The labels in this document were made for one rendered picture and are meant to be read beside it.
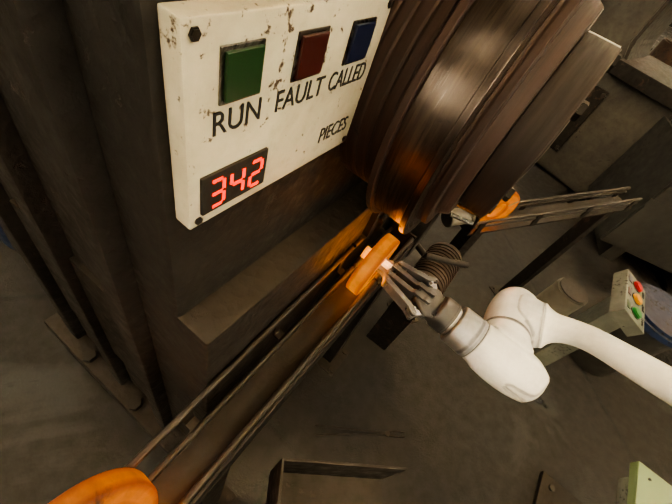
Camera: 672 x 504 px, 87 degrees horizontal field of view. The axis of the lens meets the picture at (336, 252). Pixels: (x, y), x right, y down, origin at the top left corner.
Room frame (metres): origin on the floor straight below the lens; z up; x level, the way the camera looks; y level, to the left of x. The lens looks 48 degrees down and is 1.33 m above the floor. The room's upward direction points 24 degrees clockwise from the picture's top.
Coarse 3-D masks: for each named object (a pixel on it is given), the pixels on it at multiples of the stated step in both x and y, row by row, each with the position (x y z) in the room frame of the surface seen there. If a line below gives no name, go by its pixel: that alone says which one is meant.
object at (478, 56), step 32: (480, 0) 0.45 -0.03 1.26; (512, 0) 0.45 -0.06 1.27; (544, 0) 0.44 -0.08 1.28; (480, 32) 0.43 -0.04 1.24; (512, 32) 0.43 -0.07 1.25; (448, 64) 0.42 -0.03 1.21; (480, 64) 0.42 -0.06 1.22; (416, 96) 0.41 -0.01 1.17; (448, 96) 0.40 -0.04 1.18; (480, 96) 0.39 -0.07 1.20; (416, 128) 0.40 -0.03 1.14; (448, 128) 0.39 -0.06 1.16; (416, 160) 0.39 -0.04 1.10; (384, 192) 0.42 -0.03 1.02; (416, 192) 0.38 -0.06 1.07; (416, 224) 0.53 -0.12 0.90
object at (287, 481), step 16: (288, 464) 0.12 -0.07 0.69; (304, 464) 0.13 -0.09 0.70; (320, 464) 0.14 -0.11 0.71; (336, 464) 0.14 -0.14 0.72; (352, 464) 0.15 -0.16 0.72; (272, 480) 0.10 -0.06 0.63; (288, 480) 0.12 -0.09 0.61; (304, 480) 0.13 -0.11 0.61; (320, 480) 0.14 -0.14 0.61; (336, 480) 0.15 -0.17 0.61; (352, 480) 0.16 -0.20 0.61; (368, 480) 0.17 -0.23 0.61; (272, 496) 0.08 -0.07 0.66; (288, 496) 0.10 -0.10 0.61; (304, 496) 0.11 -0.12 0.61; (320, 496) 0.12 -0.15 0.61; (336, 496) 0.12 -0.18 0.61; (352, 496) 0.13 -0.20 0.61; (368, 496) 0.15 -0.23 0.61
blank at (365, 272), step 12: (384, 240) 0.54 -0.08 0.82; (396, 240) 0.56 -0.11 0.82; (372, 252) 0.50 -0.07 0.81; (384, 252) 0.51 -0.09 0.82; (360, 264) 0.48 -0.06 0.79; (372, 264) 0.48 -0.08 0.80; (360, 276) 0.47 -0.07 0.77; (372, 276) 0.53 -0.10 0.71; (348, 288) 0.47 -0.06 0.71; (360, 288) 0.46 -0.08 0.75
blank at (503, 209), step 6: (516, 192) 1.03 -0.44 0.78; (510, 198) 1.01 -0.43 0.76; (516, 198) 1.03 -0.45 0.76; (498, 204) 1.00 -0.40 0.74; (504, 204) 1.03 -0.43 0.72; (510, 204) 1.03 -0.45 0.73; (516, 204) 1.05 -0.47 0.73; (498, 210) 1.04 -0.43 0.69; (504, 210) 1.03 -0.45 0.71; (510, 210) 1.04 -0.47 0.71; (486, 216) 0.99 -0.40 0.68; (492, 216) 1.02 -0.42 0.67; (498, 216) 1.03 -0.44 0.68; (504, 216) 1.04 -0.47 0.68
